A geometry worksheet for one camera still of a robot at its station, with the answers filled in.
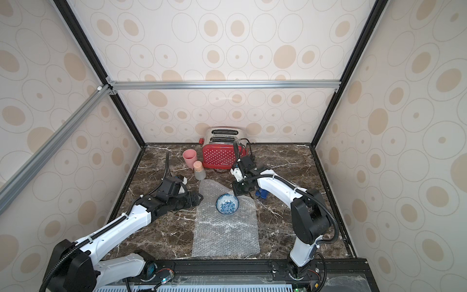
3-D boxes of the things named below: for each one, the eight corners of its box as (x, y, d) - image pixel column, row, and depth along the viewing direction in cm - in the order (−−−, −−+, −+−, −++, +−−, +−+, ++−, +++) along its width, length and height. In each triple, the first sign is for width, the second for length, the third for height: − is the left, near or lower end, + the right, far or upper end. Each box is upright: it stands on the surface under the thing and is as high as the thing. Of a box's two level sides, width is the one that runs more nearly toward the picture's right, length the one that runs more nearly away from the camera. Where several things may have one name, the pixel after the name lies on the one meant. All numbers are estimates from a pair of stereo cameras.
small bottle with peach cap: (195, 180, 104) (192, 169, 96) (197, 171, 108) (194, 160, 100) (205, 180, 104) (202, 169, 96) (206, 171, 108) (204, 160, 100)
